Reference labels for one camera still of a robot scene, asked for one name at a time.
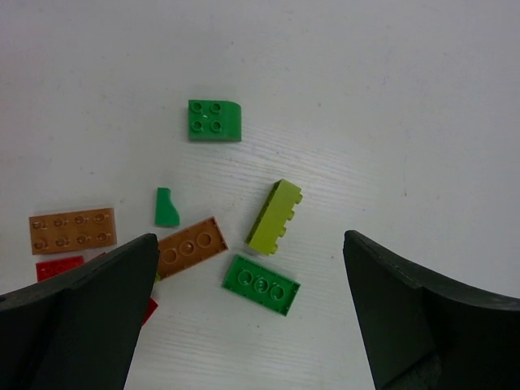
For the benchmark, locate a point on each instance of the small dark green lego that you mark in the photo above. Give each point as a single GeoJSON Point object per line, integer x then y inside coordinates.
{"type": "Point", "coordinates": [166, 214]}

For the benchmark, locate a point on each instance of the brown upside-down lego plate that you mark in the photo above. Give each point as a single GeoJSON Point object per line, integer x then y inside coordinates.
{"type": "Point", "coordinates": [190, 247]}

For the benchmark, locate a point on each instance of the red and lime lego stack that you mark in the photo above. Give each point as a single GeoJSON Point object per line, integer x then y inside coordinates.
{"type": "Point", "coordinates": [152, 303]}

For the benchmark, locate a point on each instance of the dark green curved lego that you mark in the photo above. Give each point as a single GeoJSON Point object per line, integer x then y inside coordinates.
{"type": "Point", "coordinates": [212, 120]}

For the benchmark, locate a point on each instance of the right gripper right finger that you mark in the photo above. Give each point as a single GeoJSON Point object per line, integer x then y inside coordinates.
{"type": "Point", "coordinates": [424, 330]}

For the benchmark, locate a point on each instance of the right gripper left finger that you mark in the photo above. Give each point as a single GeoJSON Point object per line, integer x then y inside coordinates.
{"type": "Point", "coordinates": [79, 329]}

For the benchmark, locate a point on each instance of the red flat lego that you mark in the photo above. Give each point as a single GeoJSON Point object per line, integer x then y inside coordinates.
{"type": "Point", "coordinates": [46, 270]}

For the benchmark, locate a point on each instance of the brown studded lego plate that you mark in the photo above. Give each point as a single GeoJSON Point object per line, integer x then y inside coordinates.
{"type": "Point", "coordinates": [72, 231]}

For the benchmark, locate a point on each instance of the lime green long lego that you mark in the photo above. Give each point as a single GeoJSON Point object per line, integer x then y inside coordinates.
{"type": "Point", "coordinates": [276, 211]}

